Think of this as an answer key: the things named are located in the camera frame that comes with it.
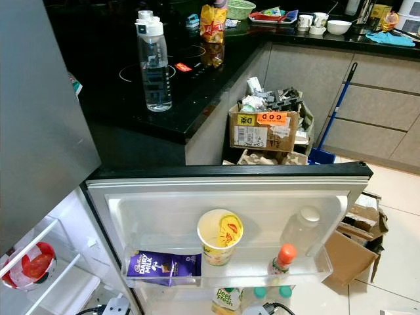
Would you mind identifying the steel fridge main door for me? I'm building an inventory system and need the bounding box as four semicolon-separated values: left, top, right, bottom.
85;162;373;315

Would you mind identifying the yellow cup noodle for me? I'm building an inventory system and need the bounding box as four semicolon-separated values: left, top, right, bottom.
197;209;244;266

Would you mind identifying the steel fridge freezer door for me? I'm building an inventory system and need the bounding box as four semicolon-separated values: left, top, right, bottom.
0;0;102;253

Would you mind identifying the steel fridge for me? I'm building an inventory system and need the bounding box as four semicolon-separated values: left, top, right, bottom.
0;0;373;315

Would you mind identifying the red bowl with plastic wrap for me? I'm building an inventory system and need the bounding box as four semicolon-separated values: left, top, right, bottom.
2;241;56;291

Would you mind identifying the black kitchen countertop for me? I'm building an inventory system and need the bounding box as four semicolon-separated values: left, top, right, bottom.
43;0;420;146

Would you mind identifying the clear sports bottle white lid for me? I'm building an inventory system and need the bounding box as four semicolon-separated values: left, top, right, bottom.
135;10;173;112

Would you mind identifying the purple chocolate bar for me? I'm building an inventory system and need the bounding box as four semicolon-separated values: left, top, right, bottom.
127;251;202;287

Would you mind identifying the yellow red snack bag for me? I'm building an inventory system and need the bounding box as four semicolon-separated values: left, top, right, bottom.
200;3;228;44

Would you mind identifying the cardboard box orange label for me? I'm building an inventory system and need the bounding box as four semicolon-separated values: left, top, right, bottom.
228;102;301;153

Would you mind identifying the juice carton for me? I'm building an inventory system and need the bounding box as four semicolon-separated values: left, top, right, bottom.
211;287;243;315

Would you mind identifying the beige egg carton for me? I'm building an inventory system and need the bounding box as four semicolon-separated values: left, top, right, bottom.
236;148;308;166

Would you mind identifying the green plastic basket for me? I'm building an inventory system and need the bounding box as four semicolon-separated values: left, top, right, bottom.
226;0;257;20

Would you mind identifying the teal cap bottle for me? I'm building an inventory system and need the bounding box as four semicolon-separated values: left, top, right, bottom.
276;285;294;304
249;286;268;306

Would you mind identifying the red tray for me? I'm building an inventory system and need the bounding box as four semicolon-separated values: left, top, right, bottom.
248;9;299;24

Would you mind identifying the orange cap bottle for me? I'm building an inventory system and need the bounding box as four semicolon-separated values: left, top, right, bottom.
269;243;298;275

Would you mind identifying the blue broom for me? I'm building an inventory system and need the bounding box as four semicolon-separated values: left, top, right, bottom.
307;62;359;165

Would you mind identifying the white mug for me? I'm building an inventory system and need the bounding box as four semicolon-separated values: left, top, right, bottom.
312;12;330;28
297;14;314;30

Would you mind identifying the white bowl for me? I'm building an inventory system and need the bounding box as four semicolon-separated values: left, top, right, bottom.
327;20;353;35

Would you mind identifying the small yellow box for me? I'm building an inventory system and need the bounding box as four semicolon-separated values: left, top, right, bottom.
372;3;391;20

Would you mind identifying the teal cloth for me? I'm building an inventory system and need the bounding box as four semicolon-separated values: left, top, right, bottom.
364;31;417;48

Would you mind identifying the white kitchen appliance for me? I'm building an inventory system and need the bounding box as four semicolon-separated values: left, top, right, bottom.
397;0;420;33

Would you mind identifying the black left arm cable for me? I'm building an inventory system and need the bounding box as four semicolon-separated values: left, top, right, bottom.
75;303;106;315

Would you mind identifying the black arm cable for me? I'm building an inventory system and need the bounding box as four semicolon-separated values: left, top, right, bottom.
75;303;106;315
264;301;297;315

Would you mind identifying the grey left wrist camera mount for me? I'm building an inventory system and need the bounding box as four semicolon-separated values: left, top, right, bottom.
102;294;131;315

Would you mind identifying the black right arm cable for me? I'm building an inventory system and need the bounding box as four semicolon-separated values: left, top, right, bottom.
264;301;297;315

